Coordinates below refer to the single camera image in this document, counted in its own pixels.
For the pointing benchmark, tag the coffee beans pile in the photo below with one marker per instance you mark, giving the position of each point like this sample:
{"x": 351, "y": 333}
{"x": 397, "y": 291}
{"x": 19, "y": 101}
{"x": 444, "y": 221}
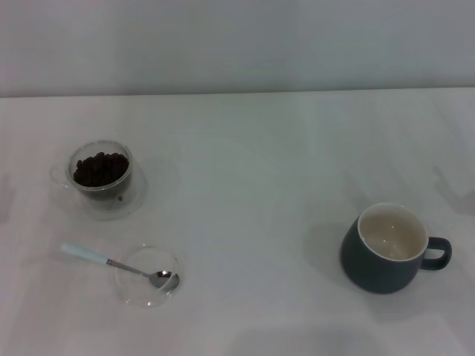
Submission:
{"x": 100, "y": 168}

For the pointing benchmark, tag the small clear glass dish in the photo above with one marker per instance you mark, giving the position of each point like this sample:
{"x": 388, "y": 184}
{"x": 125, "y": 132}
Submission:
{"x": 148, "y": 259}

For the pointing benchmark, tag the dark grey ceramic mug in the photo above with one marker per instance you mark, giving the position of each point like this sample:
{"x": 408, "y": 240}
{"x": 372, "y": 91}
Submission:
{"x": 371, "y": 270}

